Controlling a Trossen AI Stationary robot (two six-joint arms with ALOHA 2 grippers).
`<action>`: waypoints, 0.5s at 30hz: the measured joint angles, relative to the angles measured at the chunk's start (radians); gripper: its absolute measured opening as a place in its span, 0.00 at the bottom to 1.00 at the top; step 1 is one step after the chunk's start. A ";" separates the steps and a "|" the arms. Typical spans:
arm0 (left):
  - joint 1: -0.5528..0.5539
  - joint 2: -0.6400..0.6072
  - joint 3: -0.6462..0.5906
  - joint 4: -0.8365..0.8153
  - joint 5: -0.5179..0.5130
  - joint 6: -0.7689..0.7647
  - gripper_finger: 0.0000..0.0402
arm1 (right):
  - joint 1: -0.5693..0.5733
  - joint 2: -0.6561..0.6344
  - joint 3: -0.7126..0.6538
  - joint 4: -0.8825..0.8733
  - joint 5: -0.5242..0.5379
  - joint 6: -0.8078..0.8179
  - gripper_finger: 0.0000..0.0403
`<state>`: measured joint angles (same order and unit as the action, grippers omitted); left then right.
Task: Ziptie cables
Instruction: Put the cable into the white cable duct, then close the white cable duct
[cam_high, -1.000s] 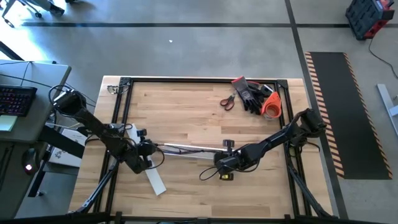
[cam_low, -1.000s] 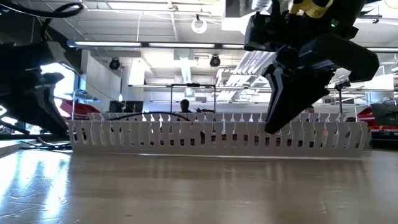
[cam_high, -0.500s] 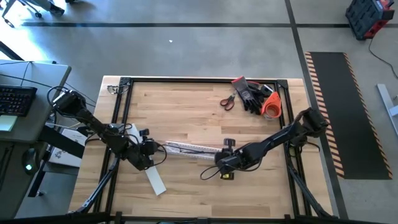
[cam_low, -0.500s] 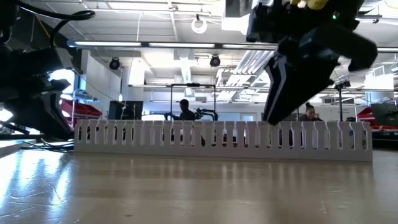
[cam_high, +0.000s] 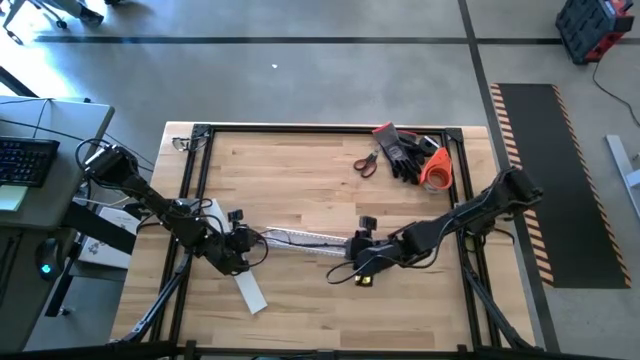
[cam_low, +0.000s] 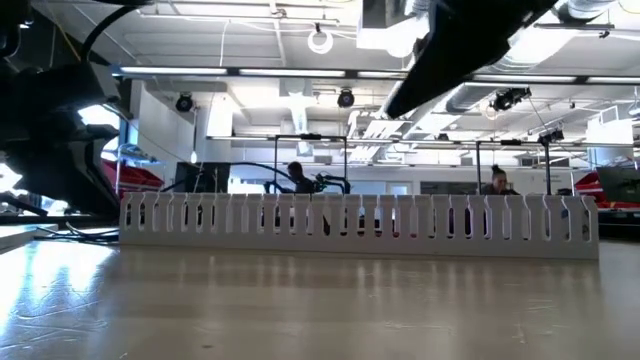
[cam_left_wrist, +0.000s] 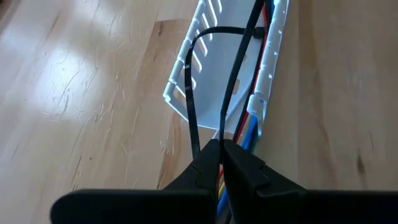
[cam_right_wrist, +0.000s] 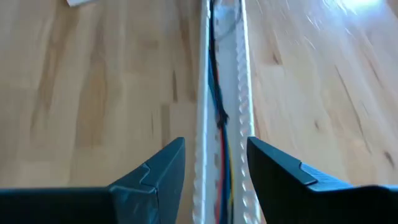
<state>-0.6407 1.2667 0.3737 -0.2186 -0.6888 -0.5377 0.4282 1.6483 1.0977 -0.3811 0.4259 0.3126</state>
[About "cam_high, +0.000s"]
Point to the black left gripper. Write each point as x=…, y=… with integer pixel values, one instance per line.
x=232, y=250

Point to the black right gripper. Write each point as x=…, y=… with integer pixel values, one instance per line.
x=375, y=252

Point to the white duct cover strip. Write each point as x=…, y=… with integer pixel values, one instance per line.
x=252, y=295

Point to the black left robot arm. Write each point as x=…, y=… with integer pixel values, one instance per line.
x=150, y=200

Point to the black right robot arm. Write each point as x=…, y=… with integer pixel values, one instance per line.
x=470, y=215

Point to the black grey work glove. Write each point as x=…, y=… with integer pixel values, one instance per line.
x=392, y=145
x=415, y=150

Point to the black tape roll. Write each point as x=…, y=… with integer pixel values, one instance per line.
x=425, y=149

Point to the clear safety glasses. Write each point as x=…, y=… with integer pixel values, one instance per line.
x=179, y=144

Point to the orange tape dispenser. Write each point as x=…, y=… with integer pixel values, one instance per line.
x=444, y=159

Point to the white cardboard box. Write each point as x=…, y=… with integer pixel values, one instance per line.
x=107, y=252

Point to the grey desk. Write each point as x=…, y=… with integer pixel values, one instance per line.
x=75, y=150

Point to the black computer mouse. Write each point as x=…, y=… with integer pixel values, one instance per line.
x=47, y=260

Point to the black striped floor mat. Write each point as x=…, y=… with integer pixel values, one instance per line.
x=560, y=190

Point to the black keyboard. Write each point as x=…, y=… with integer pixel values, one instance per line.
x=25, y=162

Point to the green sticky note pad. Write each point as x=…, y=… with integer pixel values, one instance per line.
x=12, y=197

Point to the grey chair base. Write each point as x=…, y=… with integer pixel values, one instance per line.
x=90, y=15

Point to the grey metal bar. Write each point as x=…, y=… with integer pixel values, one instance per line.
x=620, y=160

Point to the black and red tool box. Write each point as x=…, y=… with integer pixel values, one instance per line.
x=585, y=27

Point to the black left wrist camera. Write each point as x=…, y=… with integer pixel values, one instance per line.
x=235, y=216

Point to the black aluminium table frame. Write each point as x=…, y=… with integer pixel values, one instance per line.
x=250, y=128

